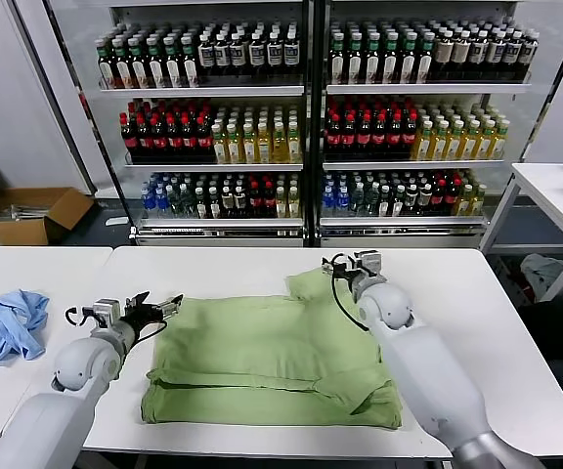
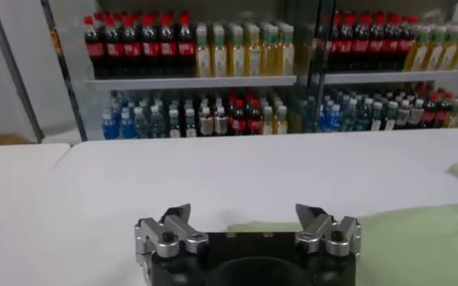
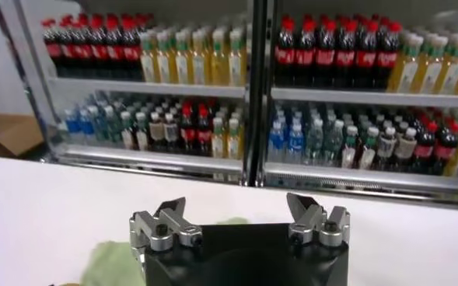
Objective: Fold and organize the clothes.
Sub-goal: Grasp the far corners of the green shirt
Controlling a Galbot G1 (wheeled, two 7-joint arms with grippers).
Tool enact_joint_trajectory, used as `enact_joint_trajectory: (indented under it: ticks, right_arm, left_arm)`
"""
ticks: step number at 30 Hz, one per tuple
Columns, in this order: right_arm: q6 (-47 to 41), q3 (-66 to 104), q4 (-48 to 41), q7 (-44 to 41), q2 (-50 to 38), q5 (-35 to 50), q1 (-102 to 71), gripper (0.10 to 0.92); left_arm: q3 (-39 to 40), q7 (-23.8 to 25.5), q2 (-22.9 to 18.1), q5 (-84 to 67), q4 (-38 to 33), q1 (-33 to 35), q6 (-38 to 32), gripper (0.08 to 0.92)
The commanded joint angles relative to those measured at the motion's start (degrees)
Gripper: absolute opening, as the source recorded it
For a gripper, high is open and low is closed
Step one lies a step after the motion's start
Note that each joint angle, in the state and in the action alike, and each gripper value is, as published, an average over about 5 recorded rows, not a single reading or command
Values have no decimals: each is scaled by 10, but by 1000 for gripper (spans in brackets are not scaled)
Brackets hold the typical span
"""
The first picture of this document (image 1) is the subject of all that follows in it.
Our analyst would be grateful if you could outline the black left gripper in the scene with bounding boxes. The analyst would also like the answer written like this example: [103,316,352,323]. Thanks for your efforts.
[123,291,185,338]

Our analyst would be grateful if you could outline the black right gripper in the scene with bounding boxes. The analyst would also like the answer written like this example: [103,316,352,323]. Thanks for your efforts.
[335,269,361,290]

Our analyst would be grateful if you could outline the light green printed polo shirt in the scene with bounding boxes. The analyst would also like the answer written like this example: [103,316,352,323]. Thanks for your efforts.
[139,271,404,430]

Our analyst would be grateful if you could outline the pile of mixed clothes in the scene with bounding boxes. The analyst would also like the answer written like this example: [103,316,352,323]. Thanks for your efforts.
[519,252,563,302]

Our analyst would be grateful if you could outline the open brown cardboard box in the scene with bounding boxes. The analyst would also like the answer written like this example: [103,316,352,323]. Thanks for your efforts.
[0,188,96,247]

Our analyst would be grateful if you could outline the light blue crumpled shirt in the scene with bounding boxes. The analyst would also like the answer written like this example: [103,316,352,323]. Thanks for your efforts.
[0,289,51,365]

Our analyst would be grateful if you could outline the grey metal parts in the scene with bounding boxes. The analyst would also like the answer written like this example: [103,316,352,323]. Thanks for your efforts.
[10,204,52,222]

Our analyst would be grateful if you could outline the black-framed glass fridge door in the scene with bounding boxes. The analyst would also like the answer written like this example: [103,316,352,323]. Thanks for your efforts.
[41,0,136,240]
[481,0,563,240]

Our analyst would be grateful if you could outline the metal shelf with bottles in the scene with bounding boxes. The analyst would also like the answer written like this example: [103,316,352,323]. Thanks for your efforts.
[313,0,512,248]

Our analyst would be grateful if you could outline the drink bottle shelf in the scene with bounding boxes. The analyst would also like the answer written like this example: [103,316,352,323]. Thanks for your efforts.
[108,0,315,248]

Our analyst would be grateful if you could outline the dark tea bottle green cap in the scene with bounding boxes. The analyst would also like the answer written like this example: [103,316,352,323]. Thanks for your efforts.
[328,34,346,85]
[416,32,435,83]
[381,32,400,85]
[130,38,149,91]
[181,37,199,90]
[163,37,183,90]
[345,33,364,85]
[399,32,417,84]
[96,40,115,92]
[363,33,382,85]
[147,38,166,90]
[113,39,132,91]

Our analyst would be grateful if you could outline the white side table with legs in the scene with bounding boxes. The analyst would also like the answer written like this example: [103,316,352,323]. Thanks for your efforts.
[479,162,563,304]

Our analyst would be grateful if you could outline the dark bottle navy label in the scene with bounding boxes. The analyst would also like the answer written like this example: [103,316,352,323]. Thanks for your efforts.
[486,30,504,82]
[213,33,232,77]
[197,34,216,77]
[265,31,283,77]
[229,33,247,77]
[248,32,267,77]
[519,30,539,82]
[468,30,487,82]
[502,30,521,82]
[281,26,300,77]

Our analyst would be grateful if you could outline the dark bottle beige label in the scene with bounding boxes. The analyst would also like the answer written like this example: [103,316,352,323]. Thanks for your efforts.
[451,30,469,82]
[433,31,452,82]

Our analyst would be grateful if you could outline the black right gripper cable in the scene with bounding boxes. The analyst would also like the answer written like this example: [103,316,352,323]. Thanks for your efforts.
[329,276,371,334]

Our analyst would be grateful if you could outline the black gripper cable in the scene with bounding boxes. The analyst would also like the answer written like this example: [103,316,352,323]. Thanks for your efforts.
[132,320,168,343]
[329,276,371,334]

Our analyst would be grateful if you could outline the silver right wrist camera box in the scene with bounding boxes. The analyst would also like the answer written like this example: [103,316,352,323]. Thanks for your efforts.
[353,250,386,280]

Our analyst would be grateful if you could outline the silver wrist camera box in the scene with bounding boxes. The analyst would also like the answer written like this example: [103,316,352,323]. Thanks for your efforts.
[92,299,122,327]
[353,250,386,280]

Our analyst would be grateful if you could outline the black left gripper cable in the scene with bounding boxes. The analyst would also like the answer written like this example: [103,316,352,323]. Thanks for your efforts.
[132,320,168,343]

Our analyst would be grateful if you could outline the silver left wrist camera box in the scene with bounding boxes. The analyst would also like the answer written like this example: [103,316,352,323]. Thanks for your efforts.
[92,299,122,327]

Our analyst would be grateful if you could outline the black left camera cable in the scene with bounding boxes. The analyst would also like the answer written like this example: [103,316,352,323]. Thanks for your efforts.
[64,306,96,327]

